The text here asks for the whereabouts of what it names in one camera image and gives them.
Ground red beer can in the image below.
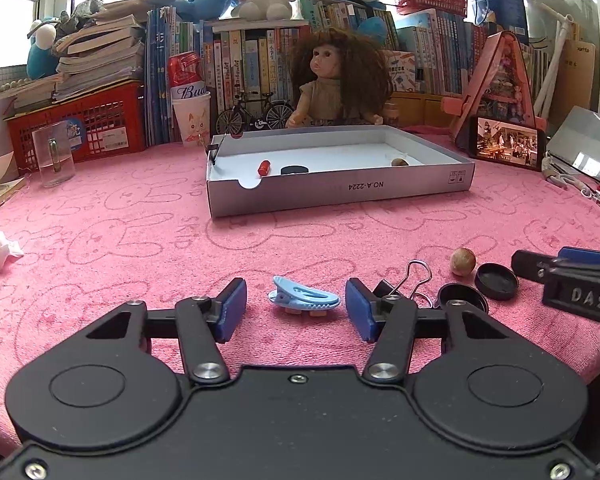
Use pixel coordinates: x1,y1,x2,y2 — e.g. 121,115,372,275
167,51,206,101

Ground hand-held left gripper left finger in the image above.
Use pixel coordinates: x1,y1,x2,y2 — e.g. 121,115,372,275
87,277,248,386

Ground blue paper box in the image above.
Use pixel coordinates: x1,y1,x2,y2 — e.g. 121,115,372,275
464,0,529,44

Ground yellow wooden drawer box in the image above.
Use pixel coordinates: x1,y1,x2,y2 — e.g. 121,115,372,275
390,92,464,129

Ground pink triangular miniature house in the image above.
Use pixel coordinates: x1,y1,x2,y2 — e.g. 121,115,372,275
441,30,546,154

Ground black binder clip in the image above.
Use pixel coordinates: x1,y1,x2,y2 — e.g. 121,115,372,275
205,134,228,167
372,259,435,310

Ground white cat print paper cup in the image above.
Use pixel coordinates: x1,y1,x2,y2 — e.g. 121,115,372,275
171,91,212,149

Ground grey plush toy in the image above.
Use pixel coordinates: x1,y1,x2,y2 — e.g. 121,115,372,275
57,0,106,31

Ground white lanyard cord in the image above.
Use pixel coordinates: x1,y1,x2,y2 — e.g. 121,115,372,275
542,155,600,221

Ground black toy bicycle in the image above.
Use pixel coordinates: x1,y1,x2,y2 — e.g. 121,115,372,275
215,91,296,136

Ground beige wooden board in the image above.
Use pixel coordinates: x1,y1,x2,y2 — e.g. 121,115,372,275
547,40,597,136

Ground white printed cardboard box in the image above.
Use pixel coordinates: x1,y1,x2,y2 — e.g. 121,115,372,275
382,50,419,94

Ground row of upright books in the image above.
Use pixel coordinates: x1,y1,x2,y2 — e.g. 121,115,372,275
145,2,556,146

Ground small blue plush penguin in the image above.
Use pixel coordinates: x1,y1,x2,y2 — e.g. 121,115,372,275
26,16,61,80

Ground red plastic crate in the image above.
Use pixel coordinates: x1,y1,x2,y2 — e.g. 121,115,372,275
5,80,148,164

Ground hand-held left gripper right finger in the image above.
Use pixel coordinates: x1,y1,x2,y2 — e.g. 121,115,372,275
345,277,521,386

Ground clear glass mug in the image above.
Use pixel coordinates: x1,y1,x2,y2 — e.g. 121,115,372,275
31,121,76,190

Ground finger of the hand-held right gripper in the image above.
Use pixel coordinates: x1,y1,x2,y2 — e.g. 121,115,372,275
557,246,600,267
511,250,562,282

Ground pink rabbit print mat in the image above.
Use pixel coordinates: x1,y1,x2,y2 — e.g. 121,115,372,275
0,127,600,456

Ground thin book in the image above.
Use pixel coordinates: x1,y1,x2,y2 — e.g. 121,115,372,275
0,175,29,221

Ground blue plush whale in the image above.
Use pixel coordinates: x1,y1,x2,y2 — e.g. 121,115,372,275
174,0,241,24

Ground white cardboard tray box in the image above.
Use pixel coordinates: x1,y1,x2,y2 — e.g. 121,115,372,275
206,126,476,219

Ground black smartphone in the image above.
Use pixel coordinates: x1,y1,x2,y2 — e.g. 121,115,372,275
469,115,549,171

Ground brown haired doll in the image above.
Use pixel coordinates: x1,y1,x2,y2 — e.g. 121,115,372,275
286,29,394,129

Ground blue hair clip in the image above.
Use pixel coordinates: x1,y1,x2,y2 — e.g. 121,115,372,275
267,276,341,319

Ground white plastic pipe frame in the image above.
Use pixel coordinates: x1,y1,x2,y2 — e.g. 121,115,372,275
532,2,576,116

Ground stack of lying books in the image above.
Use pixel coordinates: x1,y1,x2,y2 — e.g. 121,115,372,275
54,0,149,104

